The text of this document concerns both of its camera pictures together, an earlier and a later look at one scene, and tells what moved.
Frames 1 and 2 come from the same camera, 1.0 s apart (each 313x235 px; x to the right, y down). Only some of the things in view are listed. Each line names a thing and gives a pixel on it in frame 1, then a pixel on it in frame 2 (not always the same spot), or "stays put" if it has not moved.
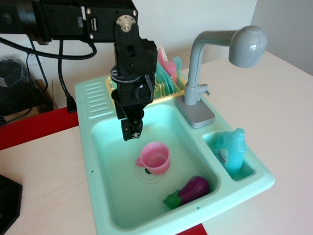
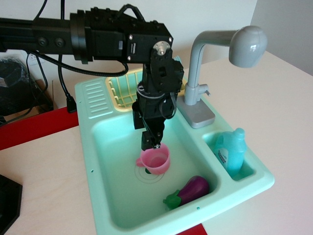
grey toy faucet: (249, 45) stays put
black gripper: (131, 93) → (151, 109)
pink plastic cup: (155, 157) stays put
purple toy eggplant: (195, 187) stays put
